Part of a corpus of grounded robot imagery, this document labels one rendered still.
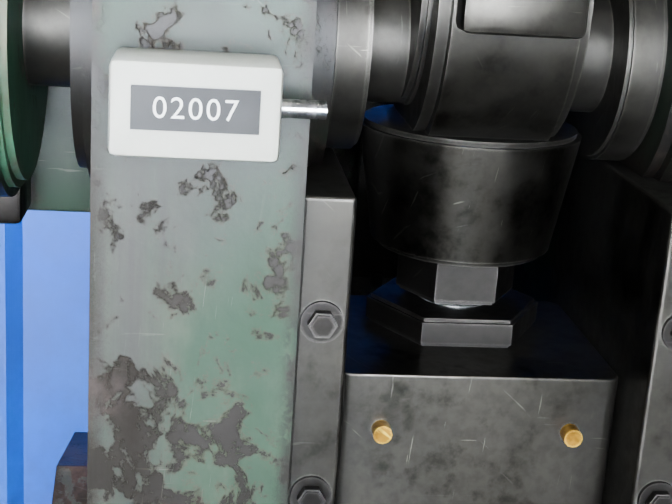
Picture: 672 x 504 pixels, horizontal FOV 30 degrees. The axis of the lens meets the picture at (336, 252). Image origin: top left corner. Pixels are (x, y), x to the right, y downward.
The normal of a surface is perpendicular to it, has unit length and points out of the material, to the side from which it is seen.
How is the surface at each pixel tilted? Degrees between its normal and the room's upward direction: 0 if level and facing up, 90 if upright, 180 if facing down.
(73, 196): 90
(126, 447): 90
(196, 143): 90
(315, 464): 90
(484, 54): 107
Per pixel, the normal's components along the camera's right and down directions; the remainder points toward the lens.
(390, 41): 0.10, 0.22
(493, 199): 0.18, 0.44
